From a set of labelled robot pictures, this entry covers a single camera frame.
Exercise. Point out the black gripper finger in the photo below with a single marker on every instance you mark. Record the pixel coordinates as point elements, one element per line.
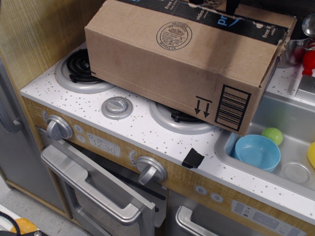
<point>231,6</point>
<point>196,1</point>

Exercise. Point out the large brown cardboard box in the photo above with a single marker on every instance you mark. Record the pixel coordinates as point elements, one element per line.
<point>200,61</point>

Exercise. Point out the silver metal ladle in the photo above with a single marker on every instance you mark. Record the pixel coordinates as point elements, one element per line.
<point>308,25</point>

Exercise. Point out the stainless steel pot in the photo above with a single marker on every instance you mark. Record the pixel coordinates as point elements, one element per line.
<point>296,47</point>

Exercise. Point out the red toy object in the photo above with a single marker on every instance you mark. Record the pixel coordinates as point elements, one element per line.
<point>308,62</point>

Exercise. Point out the right black stove burner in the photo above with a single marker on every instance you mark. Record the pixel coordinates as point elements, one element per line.
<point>178,122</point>

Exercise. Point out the black stove burner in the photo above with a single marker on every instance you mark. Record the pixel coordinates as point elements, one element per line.
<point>178,122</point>
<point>74,74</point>

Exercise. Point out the silver round countertop knob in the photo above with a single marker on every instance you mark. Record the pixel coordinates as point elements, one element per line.
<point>116,108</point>

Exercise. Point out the silver toy sink basin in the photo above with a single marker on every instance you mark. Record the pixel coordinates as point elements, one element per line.
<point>296,121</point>

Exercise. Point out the green plastic ball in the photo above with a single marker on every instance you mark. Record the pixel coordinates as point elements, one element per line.
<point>273,134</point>

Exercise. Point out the left black stove burner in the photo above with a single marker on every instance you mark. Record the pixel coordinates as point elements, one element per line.
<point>74,74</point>

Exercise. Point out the light blue plastic bowl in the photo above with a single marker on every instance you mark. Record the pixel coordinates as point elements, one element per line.
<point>258,151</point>

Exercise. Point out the black tape piece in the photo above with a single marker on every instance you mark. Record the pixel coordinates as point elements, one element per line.
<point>193,159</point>

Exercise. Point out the yellow plastic toy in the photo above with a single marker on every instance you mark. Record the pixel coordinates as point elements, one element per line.
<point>311,154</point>

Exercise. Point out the right silver oven knob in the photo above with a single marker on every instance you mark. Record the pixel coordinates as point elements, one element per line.
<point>150,169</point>

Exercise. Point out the silver oven knob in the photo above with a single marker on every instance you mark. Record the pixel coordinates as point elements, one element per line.
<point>150,169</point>
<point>58,128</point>

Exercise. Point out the left silver oven knob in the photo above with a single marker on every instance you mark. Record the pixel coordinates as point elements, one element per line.
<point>58,128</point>

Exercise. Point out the silver dishwasher door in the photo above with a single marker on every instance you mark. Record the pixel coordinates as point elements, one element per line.
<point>186,217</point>

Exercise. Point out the silver oven door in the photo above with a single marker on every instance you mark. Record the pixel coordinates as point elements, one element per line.
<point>100,202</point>

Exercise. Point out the grey toy refrigerator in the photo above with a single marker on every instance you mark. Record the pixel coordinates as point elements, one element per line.
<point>20,162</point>

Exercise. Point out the orange yellow object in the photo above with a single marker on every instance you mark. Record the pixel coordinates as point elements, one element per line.
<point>25,225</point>

